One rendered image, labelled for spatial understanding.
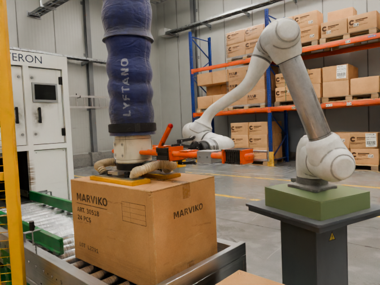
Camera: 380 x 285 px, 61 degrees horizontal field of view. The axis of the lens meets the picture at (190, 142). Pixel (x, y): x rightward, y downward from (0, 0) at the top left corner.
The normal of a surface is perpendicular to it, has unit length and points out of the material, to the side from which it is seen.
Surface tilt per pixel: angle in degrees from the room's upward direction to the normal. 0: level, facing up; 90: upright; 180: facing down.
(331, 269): 90
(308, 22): 92
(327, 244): 90
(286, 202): 90
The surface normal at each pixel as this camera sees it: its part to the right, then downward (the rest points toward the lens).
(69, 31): 0.75, 0.00
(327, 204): 0.48, 0.02
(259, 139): -0.66, 0.03
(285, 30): 0.01, -0.02
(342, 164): 0.10, 0.18
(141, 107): 0.53, -0.25
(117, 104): -0.32, -0.22
